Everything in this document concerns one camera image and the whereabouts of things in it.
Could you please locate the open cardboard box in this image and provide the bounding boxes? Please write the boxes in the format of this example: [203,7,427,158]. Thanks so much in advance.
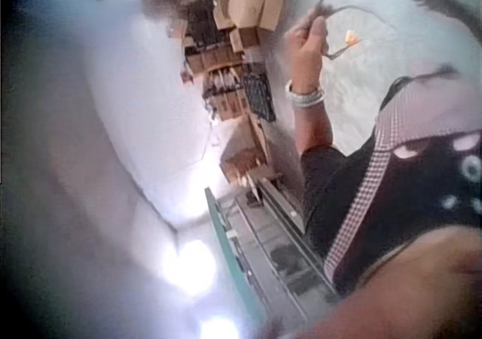
[218,115,279,189]

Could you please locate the person's left hand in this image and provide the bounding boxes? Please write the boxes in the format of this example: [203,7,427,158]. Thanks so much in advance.
[282,8,331,95]

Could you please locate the silver bangles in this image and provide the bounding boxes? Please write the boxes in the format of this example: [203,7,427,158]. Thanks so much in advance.
[284,78,326,109]

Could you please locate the black plastic crate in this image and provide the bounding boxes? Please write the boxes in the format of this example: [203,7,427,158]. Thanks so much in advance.
[240,71,278,124]

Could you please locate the green framed metal rack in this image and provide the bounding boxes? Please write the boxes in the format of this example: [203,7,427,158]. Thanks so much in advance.
[203,176,340,332]

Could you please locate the grey wire harness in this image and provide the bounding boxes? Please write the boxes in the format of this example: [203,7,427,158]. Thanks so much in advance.
[308,0,372,60]

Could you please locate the heap of cardboard boxes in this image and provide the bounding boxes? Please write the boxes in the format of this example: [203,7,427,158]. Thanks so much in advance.
[141,0,291,124]

